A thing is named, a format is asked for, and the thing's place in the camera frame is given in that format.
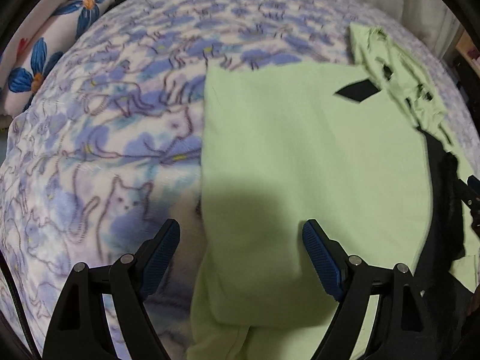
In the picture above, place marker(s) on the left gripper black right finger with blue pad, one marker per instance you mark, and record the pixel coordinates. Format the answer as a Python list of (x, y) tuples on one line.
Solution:
[(402, 328)]

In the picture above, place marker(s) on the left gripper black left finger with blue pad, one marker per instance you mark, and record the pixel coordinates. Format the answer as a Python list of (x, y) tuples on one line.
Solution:
[(78, 328)]

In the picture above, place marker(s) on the light green hooded jacket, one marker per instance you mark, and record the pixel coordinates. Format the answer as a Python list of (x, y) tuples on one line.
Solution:
[(351, 146)]

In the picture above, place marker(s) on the wooden shelf unit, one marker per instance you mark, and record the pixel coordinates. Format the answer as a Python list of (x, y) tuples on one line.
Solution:
[(462, 59)]

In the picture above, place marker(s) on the purple floral fleece blanket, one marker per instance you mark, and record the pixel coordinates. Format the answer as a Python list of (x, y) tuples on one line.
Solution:
[(111, 146)]

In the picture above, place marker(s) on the folded blue flower quilt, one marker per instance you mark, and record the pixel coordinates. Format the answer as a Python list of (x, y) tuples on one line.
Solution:
[(42, 39)]

